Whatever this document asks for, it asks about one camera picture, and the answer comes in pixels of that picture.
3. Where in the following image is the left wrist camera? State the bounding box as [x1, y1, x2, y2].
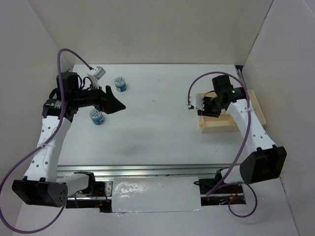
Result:
[87, 66, 106, 89]

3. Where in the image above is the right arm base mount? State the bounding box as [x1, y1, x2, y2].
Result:
[194, 178, 246, 207]

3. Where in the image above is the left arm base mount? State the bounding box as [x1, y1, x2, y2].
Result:
[64, 172, 113, 213]

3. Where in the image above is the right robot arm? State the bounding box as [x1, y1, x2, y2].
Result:
[194, 74, 287, 193]

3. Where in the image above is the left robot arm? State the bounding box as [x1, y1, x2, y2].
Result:
[12, 69, 126, 207]

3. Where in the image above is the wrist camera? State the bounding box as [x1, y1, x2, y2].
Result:
[186, 93, 204, 111]
[87, 66, 106, 89]

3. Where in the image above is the cream compartment tray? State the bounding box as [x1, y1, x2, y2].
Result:
[198, 90, 267, 134]

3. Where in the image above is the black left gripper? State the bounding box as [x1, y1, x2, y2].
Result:
[73, 80, 126, 115]

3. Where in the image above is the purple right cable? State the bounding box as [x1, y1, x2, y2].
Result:
[187, 71, 258, 218]

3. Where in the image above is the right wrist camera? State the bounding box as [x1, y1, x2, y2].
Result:
[186, 93, 204, 111]

